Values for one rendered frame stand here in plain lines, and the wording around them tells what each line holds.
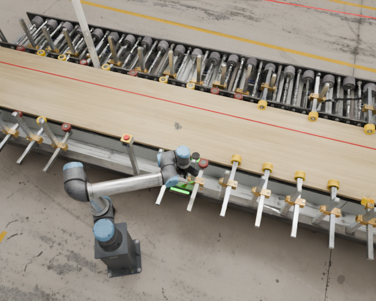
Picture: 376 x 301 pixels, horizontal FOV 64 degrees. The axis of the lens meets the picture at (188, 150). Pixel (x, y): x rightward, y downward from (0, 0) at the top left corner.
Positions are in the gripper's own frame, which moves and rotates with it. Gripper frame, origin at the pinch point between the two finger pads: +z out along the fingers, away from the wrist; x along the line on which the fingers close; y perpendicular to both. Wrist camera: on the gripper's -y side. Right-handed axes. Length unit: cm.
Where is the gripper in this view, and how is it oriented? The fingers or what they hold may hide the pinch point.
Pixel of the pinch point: (187, 177)
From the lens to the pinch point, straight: 224.8
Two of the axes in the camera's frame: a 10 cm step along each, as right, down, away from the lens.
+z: 0.0, 5.4, 8.4
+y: -9.6, -2.5, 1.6
